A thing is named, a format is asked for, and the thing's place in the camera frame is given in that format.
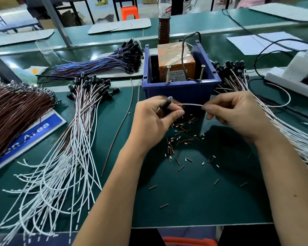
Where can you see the person's right hand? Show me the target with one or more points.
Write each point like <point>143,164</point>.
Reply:
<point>241,112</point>

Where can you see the person's left hand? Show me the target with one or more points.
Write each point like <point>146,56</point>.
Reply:
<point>146,125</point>

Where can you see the person's left thumb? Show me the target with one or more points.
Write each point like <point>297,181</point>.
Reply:
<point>173,117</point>

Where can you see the person's right thumb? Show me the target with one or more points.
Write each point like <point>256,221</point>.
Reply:
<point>210,108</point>

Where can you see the person's right forearm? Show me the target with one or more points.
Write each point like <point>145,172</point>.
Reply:
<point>290,192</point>

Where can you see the person's left forearm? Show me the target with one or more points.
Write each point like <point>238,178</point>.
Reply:
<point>110,202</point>

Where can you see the blue plastic bin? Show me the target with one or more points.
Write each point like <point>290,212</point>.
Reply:
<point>179,90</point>

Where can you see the long metal screw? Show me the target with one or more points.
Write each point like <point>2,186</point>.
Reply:
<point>168,74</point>
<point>201,72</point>

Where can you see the orange transformer block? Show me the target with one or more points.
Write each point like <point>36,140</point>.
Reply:
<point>173,56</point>

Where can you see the white paper sheet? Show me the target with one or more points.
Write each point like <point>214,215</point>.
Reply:
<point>246,44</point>

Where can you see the white power strip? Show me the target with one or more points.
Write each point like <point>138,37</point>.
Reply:
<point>279,79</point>

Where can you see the plastic bottle with brown liquid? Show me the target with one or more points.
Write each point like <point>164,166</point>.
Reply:
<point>164,30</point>

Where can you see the white power adapter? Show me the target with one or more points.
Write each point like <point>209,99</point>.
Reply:
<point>300,65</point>

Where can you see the grey cardboard sheet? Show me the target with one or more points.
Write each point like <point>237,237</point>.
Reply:
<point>285,11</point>
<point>20,38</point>
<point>120,25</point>

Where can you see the orange plastic stool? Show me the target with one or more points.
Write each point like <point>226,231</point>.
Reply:
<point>129,10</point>

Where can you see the orange plastic seat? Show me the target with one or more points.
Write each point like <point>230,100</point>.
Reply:
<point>190,242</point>

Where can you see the blue white sign board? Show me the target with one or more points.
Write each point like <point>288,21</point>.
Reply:
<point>46,125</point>

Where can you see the brown cardboard box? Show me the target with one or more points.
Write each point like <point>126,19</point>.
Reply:
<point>66,19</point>

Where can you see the white plastic packet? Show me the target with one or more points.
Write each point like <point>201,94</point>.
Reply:
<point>28,74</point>

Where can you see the blue metal cart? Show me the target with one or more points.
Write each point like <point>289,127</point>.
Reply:
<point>15,24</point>

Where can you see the grey metal post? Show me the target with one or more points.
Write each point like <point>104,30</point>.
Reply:
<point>56,21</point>

